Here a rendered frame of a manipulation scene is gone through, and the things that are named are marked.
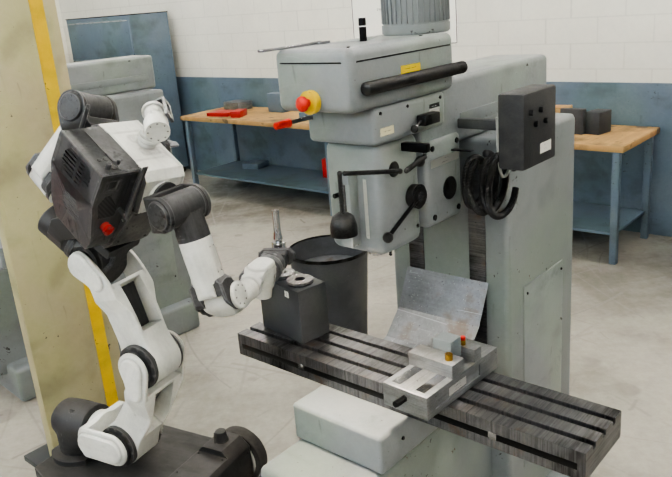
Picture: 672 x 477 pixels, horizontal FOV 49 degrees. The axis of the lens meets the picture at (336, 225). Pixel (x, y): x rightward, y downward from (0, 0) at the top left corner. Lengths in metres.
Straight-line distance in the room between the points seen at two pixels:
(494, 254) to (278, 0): 6.11
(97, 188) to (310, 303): 0.83
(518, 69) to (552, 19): 3.84
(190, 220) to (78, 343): 1.78
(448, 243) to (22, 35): 1.94
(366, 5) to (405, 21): 5.24
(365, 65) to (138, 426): 1.34
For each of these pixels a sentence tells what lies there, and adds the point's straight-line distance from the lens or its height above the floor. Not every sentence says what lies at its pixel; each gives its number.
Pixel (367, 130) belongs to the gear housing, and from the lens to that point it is 1.90.
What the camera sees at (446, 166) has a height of 1.51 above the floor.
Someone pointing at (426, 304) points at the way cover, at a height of 0.98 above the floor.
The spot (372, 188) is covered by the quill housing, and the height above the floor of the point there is 1.51.
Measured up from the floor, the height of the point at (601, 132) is 0.90.
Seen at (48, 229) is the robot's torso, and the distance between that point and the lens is 2.36.
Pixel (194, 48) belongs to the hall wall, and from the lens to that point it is 9.32.
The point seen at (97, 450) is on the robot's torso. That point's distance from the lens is 2.58.
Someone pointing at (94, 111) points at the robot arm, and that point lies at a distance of 2.18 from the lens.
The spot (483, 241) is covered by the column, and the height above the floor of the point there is 1.23.
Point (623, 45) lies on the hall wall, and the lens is 6.17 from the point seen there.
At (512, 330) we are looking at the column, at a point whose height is 0.92.
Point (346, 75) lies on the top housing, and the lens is 1.80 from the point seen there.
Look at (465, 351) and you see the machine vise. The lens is 2.13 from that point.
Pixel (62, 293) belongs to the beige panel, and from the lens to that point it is 3.53.
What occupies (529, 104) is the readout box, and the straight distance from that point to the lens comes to 2.05.
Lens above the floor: 2.01
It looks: 17 degrees down
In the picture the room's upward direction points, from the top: 5 degrees counter-clockwise
